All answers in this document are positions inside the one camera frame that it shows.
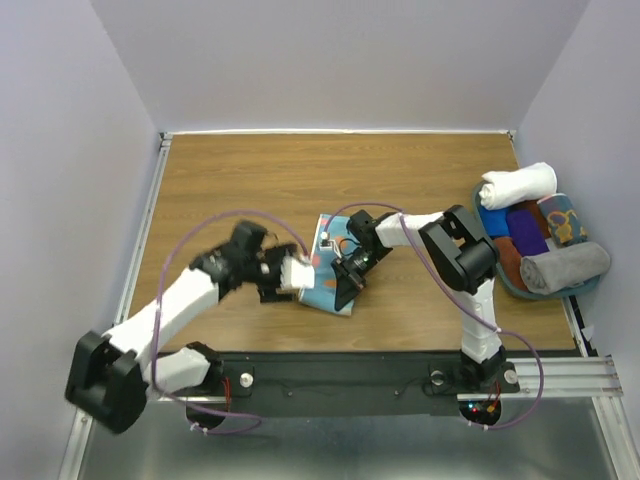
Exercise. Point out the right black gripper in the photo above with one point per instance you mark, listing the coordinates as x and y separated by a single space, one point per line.
347 287

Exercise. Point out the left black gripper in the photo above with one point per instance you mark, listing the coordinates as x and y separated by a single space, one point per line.
268 292

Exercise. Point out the blue polka dot towel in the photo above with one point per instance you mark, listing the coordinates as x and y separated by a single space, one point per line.
322 296

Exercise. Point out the yellow and blue cartoon towel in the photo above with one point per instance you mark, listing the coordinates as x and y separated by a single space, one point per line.
562 220

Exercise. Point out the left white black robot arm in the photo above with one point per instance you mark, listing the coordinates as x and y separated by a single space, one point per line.
114 374

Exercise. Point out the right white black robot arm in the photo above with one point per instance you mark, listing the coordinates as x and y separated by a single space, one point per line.
459 256

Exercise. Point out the blue rolled towel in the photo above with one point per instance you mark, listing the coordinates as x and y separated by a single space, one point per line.
495 222

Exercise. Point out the rust red rolled towel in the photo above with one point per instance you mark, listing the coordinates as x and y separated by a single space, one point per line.
510 262

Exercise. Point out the white rolled towel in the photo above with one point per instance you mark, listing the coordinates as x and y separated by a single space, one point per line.
502 189

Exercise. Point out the purple rolled towel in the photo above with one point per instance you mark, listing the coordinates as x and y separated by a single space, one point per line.
525 233

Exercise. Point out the brown rolled towel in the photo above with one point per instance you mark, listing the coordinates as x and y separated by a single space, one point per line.
532 207

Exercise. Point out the grey rolled towel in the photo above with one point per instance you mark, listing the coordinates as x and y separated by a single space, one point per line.
562 268

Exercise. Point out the teal plastic basket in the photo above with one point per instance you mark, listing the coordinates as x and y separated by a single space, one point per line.
512 289

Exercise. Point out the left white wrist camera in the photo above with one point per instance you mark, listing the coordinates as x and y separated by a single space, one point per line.
296 274

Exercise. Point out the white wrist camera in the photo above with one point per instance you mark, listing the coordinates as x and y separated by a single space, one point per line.
335 244
296 274

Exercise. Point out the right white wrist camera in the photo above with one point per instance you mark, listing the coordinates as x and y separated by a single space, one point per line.
335 244

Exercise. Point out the black mounting base plate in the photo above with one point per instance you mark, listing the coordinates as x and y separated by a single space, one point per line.
334 384

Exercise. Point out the aluminium extrusion frame rail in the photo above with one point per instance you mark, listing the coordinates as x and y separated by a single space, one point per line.
562 424

